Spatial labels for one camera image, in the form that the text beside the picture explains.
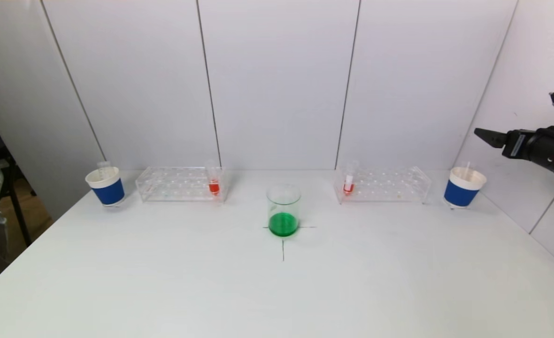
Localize red pigment tube white label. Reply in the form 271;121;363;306
342;161;359;196

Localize blue sleeved white paper cup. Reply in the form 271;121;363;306
85;167;127;207
443;167;487;209

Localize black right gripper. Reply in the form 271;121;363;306
474;127;554;167

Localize red pigment test tube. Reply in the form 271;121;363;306
206;161;223;197

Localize black chair legs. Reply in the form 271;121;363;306
0;155;33;248

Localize clear acrylic test tube rack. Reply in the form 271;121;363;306
136;166;227;203
334;165;431;205

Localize clear glass beaker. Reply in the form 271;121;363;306
266;184;302;238

